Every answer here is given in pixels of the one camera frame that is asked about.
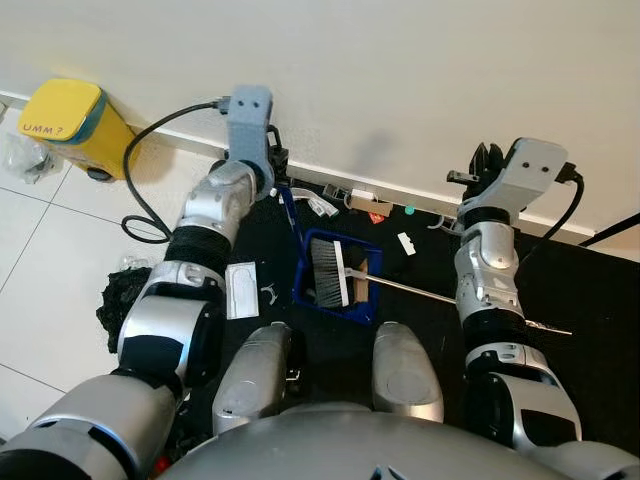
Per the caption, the white baseboard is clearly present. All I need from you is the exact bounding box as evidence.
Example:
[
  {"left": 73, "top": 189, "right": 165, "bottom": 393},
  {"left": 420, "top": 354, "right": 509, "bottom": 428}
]
[{"left": 0, "top": 90, "right": 640, "bottom": 263}]

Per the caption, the black crumpled plastic bag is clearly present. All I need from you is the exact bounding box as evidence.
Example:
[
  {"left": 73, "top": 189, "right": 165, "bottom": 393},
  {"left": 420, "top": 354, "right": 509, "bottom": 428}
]
[{"left": 97, "top": 262, "right": 153, "bottom": 353}]

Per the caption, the small wooden block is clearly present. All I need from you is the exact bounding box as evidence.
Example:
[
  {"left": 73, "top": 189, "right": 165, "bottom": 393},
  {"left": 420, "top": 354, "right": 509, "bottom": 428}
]
[{"left": 350, "top": 267, "right": 372, "bottom": 307}]

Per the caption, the yellow pedal bin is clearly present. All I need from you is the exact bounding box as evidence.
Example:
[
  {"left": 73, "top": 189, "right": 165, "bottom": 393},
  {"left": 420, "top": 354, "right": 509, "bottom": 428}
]
[{"left": 18, "top": 78, "right": 138, "bottom": 183}]

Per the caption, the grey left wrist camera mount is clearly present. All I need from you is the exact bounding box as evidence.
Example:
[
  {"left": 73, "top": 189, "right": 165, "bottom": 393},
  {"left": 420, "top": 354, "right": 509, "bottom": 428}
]
[{"left": 222, "top": 85, "right": 276, "bottom": 169}]

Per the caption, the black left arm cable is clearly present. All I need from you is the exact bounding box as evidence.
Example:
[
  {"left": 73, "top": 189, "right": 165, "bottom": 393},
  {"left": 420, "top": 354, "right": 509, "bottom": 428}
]
[{"left": 121, "top": 97, "right": 233, "bottom": 246}]

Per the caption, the white rectangular card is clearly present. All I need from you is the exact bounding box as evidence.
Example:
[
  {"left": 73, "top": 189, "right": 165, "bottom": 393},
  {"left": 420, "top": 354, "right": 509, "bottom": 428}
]
[{"left": 225, "top": 262, "right": 261, "bottom": 321}]

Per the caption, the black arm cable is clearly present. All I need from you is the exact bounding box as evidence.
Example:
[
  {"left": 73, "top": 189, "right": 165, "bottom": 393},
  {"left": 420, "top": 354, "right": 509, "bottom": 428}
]
[
  {"left": 520, "top": 165, "right": 587, "bottom": 266},
  {"left": 121, "top": 97, "right": 233, "bottom": 246}
]

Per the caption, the silver robot leg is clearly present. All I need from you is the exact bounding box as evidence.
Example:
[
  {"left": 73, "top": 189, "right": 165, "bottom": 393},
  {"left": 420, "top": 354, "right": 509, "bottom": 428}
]
[
  {"left": 212, "top": 322, "right": 298, "bottom": 436},
  {"left": 372, "top": 320, "right": 446, "bottom": 423}
]

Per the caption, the grey plastic clip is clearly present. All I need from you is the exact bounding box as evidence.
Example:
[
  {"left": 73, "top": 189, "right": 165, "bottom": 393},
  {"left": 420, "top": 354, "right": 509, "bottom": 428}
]
[{"left": 428, "top": 213, "right": 461, "bottom": 236}]

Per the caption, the silver left robot leg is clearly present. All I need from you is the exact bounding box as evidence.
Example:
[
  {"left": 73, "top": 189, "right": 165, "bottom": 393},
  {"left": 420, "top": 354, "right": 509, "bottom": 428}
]
[{"left": 212, "top": 322, "right": 298, "bottom": 436}]

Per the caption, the clear crumpled plastic bag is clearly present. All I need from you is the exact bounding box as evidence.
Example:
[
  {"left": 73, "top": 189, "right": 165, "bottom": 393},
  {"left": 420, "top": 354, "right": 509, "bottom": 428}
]
[{"left": 0, "top": 128, "right": 63, "bottom": 187}]

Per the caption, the blue dustpan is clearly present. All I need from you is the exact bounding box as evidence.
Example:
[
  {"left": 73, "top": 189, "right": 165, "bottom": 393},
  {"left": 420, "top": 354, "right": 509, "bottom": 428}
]
[{"left": 278, "top": 183, "right": 383, "bottom": 327}]

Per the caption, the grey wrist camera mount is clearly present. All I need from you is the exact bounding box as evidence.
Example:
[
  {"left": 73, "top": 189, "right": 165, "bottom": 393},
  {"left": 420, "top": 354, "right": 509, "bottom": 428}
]
[
  {"left": 222, "top": 85, "right": 276, "bottom": 169},
  {"left": 458, "top": 138, "right": 573, "bottom": 216}
]

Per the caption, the silver right robot leg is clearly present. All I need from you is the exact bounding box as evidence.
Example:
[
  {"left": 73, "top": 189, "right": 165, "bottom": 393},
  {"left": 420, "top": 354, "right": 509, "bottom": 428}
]
[{"left": 372, "top": 320, "right": 446, "bottom": 423}]

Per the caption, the clear plastic packaging piece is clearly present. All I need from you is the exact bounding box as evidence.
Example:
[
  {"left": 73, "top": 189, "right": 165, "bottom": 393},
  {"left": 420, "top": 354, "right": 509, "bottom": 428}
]
[{"left": 298, "top": 190, "right": 341, "bottom": 218}]

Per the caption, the grey robot torso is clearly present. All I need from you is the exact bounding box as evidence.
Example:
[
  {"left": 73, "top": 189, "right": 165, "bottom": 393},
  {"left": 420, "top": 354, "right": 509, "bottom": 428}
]
[{"left": 158, "top": 400, "right": 640, "bottom": 480}]

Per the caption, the black door frame strip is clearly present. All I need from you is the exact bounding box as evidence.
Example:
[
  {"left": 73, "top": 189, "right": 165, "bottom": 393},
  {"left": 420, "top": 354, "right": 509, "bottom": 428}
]
[{"left": 578, "top": 212, "right": 640, "bottom": 251}]

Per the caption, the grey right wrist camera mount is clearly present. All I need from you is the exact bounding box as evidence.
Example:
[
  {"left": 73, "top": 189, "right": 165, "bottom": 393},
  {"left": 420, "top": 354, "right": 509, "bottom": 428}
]
[{"left": 458, "top": 138, "right": 573, "bottom": 216}]

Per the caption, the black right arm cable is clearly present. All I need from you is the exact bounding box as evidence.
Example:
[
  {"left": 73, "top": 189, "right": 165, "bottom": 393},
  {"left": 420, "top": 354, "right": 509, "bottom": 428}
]
[{"left": 520, "top": 165, "right": 587, "bottom": 266}]

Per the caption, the brown cardboard piece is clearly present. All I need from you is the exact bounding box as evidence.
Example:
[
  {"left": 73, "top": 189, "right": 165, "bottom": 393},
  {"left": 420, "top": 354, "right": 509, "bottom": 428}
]
[{"left": 348, "top": 197, "right": 396, "bottom": 221}]

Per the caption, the black floor mat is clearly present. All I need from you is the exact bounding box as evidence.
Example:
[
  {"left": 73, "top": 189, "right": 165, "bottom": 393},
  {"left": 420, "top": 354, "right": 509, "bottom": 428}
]
[{"left": 150, "top": 178, "right": 640, "bottom": 480}]

